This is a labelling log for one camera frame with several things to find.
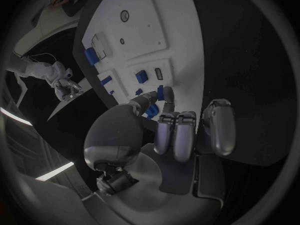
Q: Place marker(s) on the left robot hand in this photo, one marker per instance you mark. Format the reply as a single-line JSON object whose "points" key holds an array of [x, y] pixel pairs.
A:
{"points": [[131, 200]]}

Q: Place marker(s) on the thick blue cylinder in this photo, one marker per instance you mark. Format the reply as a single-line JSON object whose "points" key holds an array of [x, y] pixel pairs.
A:
{"points": [[90, 56]]}

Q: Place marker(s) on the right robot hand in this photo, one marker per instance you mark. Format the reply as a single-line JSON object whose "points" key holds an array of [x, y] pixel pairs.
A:
{"points": [[69, 91]]}

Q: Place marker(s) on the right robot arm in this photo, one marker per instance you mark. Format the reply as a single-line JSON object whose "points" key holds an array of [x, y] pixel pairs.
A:
{"points": [[39, 69]]}

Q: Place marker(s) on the white task board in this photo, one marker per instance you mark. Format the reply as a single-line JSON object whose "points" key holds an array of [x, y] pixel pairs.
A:
{"points": [[145, 31]]}

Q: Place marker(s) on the large blue peg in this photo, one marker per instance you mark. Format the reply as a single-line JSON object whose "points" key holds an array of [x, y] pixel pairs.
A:
{"points": [[106, 80]]}

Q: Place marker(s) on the blue block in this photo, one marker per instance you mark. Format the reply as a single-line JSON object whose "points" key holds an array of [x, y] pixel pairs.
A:
{"points": [[141, 76]]}

